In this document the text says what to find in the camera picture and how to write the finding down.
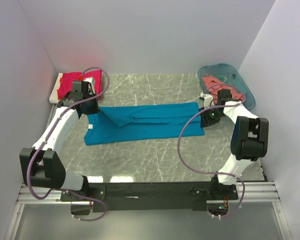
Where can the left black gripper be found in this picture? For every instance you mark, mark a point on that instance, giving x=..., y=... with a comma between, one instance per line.
x=95, y=109

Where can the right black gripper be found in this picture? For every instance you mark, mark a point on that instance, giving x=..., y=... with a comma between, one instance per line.
x=205, y=121

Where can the blue t-shirt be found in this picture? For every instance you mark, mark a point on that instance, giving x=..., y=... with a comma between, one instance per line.
x=134, y=123

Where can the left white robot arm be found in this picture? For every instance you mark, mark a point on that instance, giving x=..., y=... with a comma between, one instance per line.
x=41, y=165

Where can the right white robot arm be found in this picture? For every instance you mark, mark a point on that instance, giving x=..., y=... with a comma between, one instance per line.
x=249, y=140

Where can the folded magenta t-shirt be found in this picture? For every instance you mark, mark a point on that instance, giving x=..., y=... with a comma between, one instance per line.
x=68, y=78

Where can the folded white t-shirt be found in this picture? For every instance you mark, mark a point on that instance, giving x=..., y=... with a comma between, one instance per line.
x=53, y=98

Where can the salmon pink t-shirt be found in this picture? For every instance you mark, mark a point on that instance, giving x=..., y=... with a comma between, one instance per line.
x=213, y=85

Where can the teal plastic basket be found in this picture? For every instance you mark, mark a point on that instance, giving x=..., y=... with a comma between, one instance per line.
x=227, y=74

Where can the black base beam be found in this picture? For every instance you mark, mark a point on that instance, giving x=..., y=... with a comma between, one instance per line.
x=125, y=196

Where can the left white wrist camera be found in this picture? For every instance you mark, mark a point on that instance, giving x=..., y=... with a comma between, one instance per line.
x=90, y=80

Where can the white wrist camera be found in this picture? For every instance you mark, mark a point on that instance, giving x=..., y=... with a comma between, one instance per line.
x=90, y=80
x=205, y=100

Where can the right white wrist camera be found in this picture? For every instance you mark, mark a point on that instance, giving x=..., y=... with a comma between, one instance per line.
x=205, y=100

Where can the aluminium frame rail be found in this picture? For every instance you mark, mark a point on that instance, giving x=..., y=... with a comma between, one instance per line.
x=260, y=216

